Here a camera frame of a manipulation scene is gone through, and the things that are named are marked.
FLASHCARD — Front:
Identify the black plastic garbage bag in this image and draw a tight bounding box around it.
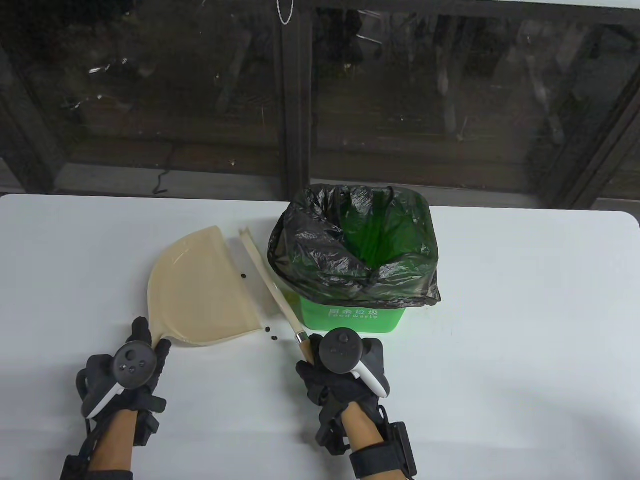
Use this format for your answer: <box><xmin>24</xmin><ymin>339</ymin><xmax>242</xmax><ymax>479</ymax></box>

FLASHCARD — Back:
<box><xmin>267</xmin><ymin>184</ymin><xmax>442</xmax><ymax>308</ymax></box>

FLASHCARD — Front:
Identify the pile of coffee beans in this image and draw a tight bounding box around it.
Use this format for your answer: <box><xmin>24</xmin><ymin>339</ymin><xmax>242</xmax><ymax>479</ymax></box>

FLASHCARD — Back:
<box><xmin>240</xmin><ymin>273</ymin><xmax>277</xmax><ymax>342</ymax></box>

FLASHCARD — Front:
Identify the person's right forearm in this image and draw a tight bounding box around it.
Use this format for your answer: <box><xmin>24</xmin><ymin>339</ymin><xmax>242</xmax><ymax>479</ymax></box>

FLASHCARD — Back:
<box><xmin>342</xmin><ymin>402</ymin><xmax>386</xmax><ymax>453</ymax></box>

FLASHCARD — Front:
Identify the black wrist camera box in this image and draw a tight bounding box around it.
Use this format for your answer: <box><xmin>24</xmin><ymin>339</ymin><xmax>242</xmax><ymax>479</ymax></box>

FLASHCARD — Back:
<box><xmin>61</xmin><ymin>455</ymin><xmax>86</xmax><ymax>480</ymax></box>
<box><xmin>387</xmin><ymin>422</ymin><xmax>418</xmax><ymax>477</ymax></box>

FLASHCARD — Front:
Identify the black cable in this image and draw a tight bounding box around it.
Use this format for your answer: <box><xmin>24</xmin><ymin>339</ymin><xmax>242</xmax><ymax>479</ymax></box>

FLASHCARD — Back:
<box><xmin>82</xmin><ymin>417</ymin><xmax>101</xmax><ymax>457</ymax></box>

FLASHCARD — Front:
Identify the green food waste bin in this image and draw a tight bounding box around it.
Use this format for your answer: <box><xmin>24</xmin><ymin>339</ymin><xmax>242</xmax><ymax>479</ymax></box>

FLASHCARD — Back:
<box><xmin>299</xmin><ymin>187</ymin><xmax>438</xmax><ymax>333</ymax></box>

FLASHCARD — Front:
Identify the beige brush with wooden handle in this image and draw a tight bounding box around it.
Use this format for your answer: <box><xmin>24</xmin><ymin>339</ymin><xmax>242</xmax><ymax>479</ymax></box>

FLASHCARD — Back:
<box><xmin>238</xmin><ymin>227</ymin><xmax>316</xmax><ymax>366</ymax></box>

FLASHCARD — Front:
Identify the beige plastic dustpan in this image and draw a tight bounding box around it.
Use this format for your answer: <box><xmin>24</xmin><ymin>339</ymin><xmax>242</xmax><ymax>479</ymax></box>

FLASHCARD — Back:
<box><xmin>147</xmin><ymin>226</ymin><xmax>263</xmax><ymax>347</ymax></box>

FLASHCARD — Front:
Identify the black glove sensor module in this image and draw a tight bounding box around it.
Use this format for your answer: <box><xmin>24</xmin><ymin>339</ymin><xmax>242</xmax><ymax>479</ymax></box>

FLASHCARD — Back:
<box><xmin>132</xmin><ymin>410</ymin><xmax>161</xmax><ymax>447</ymax></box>
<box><xmin>316</xmin><ymin>420</ymin><xmax>348</xmax><ymax>455</ymax></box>

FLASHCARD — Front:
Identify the white table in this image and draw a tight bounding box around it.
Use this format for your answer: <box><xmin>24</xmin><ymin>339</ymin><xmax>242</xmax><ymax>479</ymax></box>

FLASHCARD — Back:
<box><xmin>0</xmin><ymin>194</ymin><xmax>640</xmax><ymax>480</ymax></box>

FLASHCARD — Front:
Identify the black and white hand controller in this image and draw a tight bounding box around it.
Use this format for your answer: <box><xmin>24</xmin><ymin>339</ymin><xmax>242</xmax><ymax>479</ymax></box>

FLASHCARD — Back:
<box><xmin>75</xmin><ymin>341</ymin><xmax>158</xmax><ymax>418</ymax></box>
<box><xmin>319</xmin><ymin>327</ymin><xmax>391</xmax><ymax>399</ymax></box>

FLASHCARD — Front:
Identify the person's left hand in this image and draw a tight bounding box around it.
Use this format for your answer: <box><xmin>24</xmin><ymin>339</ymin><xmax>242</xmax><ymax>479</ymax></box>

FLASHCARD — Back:
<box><xmin>82</xmin><ymin>316</ymin><xmax>172</xmax><ymax>418</ymax></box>

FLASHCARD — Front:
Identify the person's right hand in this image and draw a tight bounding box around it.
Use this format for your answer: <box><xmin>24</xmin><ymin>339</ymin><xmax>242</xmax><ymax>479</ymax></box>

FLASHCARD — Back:
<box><xmin>296</xmin><ymin>334</ymin><xmax>388</xmax><ymax>427</ymax></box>

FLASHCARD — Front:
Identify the dark framed glass window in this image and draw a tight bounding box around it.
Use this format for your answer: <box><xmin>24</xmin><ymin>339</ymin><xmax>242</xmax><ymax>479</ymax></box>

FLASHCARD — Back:
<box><xmin>0</xmin><ymin>0</ymin><xmax>640</xmax><ymax>210</ymax></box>

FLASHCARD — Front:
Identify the thin black wire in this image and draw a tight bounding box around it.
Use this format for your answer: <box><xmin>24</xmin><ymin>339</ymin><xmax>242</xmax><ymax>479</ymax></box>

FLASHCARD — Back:
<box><xmin>152</xmin><ymin>145</ymin><xmax>173</xmax><ymax>195</ymax></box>

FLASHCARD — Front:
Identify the person's left forearm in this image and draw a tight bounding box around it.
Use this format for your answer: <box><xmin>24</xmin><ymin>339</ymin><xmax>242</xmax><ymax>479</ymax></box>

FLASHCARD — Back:
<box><xmin>89</xmin><ymin>410</ymin><xmax>138</xmax><ymax>480</ymax></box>

